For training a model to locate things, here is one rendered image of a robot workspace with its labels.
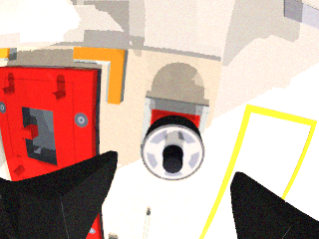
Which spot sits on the yellow rectangular outline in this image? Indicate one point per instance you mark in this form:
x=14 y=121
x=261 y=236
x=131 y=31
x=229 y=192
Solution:
x=239 y=140

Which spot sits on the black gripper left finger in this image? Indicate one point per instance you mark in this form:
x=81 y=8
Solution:
x=62 y=204

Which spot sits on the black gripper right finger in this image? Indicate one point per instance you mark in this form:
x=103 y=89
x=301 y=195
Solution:
x=260 y=214

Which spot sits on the black wheel with white hub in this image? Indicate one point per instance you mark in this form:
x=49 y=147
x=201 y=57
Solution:
x=173 y=130

